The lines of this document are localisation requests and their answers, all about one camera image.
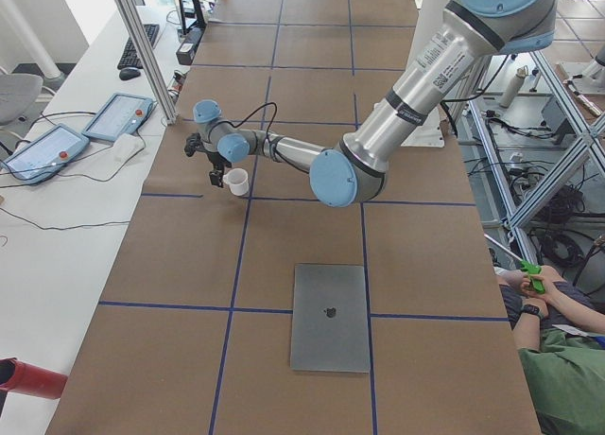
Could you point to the white plastic cup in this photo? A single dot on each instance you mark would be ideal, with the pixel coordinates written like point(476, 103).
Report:
point(237, 180)

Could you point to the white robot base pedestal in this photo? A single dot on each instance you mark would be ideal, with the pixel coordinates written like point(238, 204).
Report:
point(422, 57)

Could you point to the blue teach pendant far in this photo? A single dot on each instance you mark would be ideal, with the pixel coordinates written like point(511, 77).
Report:
point(121, 114)

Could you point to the aluminium frame post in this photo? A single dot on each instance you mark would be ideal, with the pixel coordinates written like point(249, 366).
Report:
point(136, 30)

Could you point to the white water bottle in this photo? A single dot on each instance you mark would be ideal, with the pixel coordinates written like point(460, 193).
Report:
point(514, 86)

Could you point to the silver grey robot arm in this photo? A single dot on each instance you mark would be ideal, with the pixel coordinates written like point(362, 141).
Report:
point(356, 168)

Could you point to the seated person green shirt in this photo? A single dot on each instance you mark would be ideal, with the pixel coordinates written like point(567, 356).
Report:
point(559, 337)

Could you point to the red cylinder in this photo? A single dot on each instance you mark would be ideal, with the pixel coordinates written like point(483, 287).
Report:
point(20, 377)

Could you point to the brown paper table cover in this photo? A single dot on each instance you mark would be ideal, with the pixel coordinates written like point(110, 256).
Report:
point(192, 331)

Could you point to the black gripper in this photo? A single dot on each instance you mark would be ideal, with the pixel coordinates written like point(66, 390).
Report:
point(215, 160)

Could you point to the silver closed laptop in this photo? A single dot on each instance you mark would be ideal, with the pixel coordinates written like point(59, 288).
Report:
point(329, 324)

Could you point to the blue teach pendant near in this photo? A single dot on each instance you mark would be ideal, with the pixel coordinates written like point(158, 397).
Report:
point(45, 156)

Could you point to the white cloth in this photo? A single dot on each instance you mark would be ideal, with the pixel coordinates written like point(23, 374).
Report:
point(126, 146)

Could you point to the black computer mouse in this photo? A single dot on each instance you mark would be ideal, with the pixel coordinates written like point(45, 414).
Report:
point(129, 73)

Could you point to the green hand-held tool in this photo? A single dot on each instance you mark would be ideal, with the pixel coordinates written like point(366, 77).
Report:
point(535, 286)

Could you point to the blue teach pendant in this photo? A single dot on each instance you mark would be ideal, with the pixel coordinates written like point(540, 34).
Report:
point(121, 114)
point(45, 156)

